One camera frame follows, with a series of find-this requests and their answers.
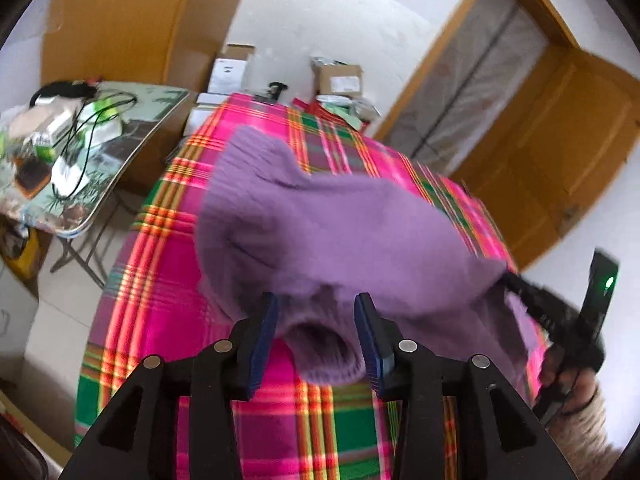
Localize large white box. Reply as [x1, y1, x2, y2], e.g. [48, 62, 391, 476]
[182, 91, 231, 137]

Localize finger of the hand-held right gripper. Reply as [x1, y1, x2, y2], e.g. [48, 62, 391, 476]
[500, 271, 556, 332]

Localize crumpled white tissue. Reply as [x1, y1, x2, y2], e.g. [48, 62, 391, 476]
[51, 155, 91, 194]

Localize yellow bag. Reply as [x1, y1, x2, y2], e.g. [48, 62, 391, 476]
[0, 225, 42, 282]

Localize metal door handle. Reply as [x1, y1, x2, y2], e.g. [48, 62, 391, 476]
[557, 202, 584, 236]

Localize wooden wardrobe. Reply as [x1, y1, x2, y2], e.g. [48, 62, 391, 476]
[40, 0, 261, 97]

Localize clear plastic door curtain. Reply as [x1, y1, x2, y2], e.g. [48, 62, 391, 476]
[385, 0, 551, 177]

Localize green tissue pack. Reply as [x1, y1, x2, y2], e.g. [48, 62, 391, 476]
[80, 97, 127, 143]

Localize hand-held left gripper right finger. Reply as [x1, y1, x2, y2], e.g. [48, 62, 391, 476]
[353, 292, 576, 480]

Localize black pouch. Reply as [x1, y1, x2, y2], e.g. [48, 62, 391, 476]
[31, 80, 99, 107]

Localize printed top folding table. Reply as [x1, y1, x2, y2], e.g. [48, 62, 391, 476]
[0, 80, 198, 292]

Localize open white box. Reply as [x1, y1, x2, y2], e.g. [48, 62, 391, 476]
[207, 42, 256, 96]

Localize wooden door frame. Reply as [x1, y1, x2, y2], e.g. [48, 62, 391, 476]
[372, 0, 581, 143]

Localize wooden hairbrush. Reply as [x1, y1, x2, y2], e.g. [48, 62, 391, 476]
[14, 157, 54, 197]

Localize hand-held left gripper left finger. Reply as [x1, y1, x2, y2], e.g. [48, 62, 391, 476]
[59, 291, 280, 480]

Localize wooden door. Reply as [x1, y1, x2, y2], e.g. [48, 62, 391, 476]
[462, 45, 640, 272]

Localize brown cardboard box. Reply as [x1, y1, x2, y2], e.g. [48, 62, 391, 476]
[310, 57, 364, 99]

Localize white green medicine box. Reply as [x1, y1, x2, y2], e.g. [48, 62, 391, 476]
[30, 117, 76, 159]

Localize person's right forearm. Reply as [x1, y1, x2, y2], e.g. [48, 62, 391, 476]
[545, 382, 626, 480]

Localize black charger cable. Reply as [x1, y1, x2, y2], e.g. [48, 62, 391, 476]
[52, 91, 137, 197]

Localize pink plaid bed sheet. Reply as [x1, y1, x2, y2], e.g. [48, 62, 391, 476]
[74, 92, 551, 480]

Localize grey parcel bags pile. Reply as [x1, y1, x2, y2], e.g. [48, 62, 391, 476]
[315, 92, 384, 127]

